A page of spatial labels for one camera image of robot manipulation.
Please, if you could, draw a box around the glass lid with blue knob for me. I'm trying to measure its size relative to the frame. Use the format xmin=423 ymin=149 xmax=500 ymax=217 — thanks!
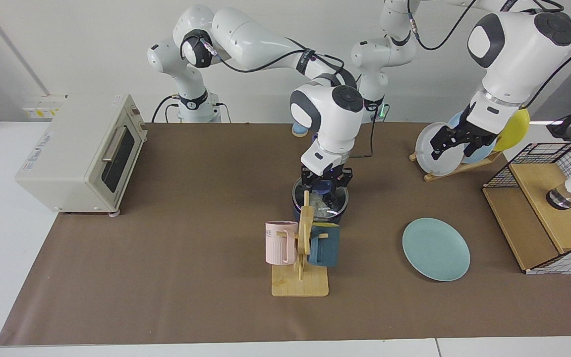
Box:
xmin=293 ymin=178 xmax=349 ymax=219

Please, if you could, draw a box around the white vermicelli bundle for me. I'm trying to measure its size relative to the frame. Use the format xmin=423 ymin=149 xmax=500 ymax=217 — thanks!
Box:
xmin=310 ymin=193 xmax=336 ymax=215

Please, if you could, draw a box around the wooden plate rack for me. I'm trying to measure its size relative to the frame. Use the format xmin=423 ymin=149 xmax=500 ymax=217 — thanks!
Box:
xmin=409 ymin=149 xmax=504 ymax=182

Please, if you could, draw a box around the light blue plate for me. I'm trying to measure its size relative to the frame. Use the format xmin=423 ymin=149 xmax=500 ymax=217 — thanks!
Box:
xmin=447 ymin=111 xmax=498 ymax=165

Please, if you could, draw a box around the white plate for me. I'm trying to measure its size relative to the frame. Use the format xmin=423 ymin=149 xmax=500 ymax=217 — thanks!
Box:
xmin=415 ymin=122 xmax=464 ymax=177

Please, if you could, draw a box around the yellow plate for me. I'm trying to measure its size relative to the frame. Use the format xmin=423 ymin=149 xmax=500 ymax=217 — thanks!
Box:
xmin=493 ymin=108 xmax=531 ymax=152

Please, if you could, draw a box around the green plate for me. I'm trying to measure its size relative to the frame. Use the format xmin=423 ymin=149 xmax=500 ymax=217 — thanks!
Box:
xmin=402 ymin=218 xmax=471 ymax=282

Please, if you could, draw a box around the teal cup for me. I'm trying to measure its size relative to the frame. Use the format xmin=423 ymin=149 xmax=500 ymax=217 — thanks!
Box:
xmin=308 ymin=223 xmax=341 ymax=267

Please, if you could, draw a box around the pink cup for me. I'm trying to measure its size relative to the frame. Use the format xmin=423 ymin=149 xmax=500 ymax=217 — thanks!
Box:
xmin=265 ymin=221 xmax=299 ymax=266

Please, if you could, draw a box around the wooden cup stand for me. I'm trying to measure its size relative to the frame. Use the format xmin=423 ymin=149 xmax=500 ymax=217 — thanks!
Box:
xmin=271 ymin=191 xmax=330 ymax=298

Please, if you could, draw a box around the brown table cloth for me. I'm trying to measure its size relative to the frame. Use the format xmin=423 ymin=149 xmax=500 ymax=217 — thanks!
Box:
xmin=0 ymin=122 xmax=571 ymax=346

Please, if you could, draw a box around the pale toaster oven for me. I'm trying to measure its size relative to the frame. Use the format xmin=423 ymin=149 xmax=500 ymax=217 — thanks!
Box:
xmin=15 ymin=94 xmax=148 ymax=218

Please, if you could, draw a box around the black pot with blue handle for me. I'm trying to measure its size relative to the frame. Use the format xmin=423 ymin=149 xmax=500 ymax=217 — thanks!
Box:
xmin=292 ymin=178 xmax=350 ymax=228

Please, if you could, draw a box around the wire basket with wooden floor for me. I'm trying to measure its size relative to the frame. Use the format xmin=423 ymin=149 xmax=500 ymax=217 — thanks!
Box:
xmin=482 ymin=142 xmax=571 ymax=275

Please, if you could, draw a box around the black base cable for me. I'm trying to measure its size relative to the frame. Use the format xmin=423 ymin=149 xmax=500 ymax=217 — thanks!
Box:
xmin=151 ymin=95 xmax=180 ymax=123

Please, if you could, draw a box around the white yellow wall box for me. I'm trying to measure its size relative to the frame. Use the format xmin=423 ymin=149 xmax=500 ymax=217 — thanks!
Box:
xmin=23 ymin=94 xmax=68 ymax=119

